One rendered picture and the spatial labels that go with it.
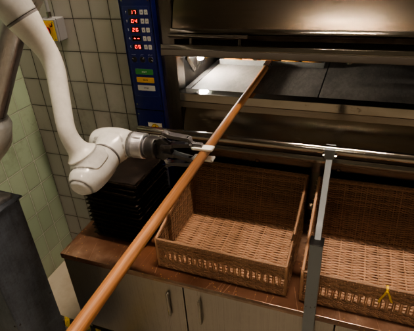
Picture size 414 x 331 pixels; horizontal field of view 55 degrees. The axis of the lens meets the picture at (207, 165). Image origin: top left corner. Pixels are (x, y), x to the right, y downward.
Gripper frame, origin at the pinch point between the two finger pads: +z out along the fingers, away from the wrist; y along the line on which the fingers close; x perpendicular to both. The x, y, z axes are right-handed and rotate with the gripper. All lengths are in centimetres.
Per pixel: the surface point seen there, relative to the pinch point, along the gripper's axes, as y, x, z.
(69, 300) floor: 119, -16, -97
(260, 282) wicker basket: 57, -4, 18
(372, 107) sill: 1, -53, 51
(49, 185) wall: 64, -50, -122
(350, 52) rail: -23, -39, 40
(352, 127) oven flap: 12, -56, 44
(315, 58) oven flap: -21, -39, 29
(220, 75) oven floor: 1, -81, -21
